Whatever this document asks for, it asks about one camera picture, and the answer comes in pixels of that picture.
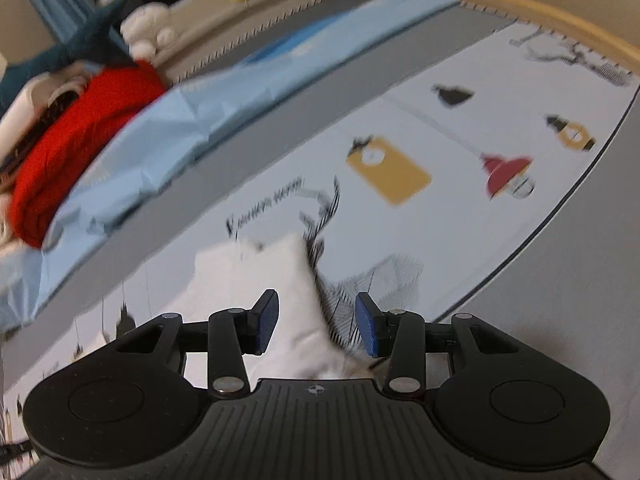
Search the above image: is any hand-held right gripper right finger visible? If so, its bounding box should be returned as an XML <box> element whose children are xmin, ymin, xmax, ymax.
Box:
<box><xmin>354</xmin><ymin>292</ymin><xmax>522</xmax><ymax>402</ymax></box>

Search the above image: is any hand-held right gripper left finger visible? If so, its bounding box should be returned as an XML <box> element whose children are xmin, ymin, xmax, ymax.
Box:
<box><xmin>114</xmin><ymin>288</ymin><xmax>280</xmax><ymax>402</ymax></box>

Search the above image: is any white long-sleeved shirt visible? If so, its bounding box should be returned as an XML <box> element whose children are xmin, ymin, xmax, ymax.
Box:
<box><xmin>150</xmin><ymin>232</ymin><xmax>376</xmax><ymax>391</ymax></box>

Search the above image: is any light blue cloth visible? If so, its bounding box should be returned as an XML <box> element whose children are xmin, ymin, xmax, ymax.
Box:
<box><xmin>0</xmin><ymin>0</ymin><xmax>461</xmax><ymax>333</ymax></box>

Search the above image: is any red cloth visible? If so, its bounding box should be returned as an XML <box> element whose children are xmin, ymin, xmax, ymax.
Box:
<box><xmin>9</xmin><ymin>59</ymin><xmax>168</xmax><ymax>249</ymax></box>

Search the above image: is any white plush toy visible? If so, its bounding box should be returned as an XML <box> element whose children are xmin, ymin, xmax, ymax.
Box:
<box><xmin>120</xmin><ymin>3</ymin><xmax>180</xmax><ymax>61</ymax></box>

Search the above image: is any blue shark plush toy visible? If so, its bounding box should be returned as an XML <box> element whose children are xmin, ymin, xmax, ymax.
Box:
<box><xmin>0</xmin><ymin>0</ymin><xmax>141</xmax><ymax>116</ymax></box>

